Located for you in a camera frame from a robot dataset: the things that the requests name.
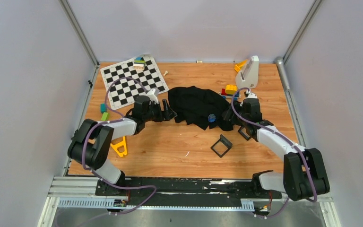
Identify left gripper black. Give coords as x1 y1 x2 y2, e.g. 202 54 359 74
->
143 99 177 122

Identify black printed t-shirt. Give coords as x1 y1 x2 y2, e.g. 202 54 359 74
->
168 86 233 131

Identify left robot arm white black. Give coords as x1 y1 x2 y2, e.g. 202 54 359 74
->
68 95 177 195

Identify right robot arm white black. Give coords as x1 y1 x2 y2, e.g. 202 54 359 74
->
222 98 330 201

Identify toy car with yellow block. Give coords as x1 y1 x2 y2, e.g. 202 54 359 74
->
219 85 241 100

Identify white angled plastic stand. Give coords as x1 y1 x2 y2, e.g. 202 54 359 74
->
235 55 259 89

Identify orange plastic piece behind stand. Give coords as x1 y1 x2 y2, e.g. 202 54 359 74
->
234 59 248 73

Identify black white chessboard mat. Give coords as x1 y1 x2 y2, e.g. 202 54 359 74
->
100 54 169 110

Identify stacked coloured toy blocks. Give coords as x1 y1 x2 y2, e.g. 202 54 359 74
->
133 57 146 70

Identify yellow triangular plastic tool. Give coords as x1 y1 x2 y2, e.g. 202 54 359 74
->
110 136 128 157

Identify green toy block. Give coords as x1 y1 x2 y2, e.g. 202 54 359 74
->
101 112 109 122

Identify teal toy block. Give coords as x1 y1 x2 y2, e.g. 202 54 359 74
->
100 103 107 114

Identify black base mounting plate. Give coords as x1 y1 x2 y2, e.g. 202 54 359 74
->
95 177 282 207

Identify black square frame far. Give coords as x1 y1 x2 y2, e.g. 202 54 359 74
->
238 126 252 141

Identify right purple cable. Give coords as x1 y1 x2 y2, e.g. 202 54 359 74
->
230 87 319 219

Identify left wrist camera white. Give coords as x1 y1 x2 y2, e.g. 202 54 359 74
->
145 88 159 105

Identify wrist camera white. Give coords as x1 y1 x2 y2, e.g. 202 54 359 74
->
145 88 159 105
243 90 258 101

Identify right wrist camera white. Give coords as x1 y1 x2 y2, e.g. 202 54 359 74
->
243 90 258 101

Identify aluminium rail frame front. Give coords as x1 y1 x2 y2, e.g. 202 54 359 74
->
37 176 342 227

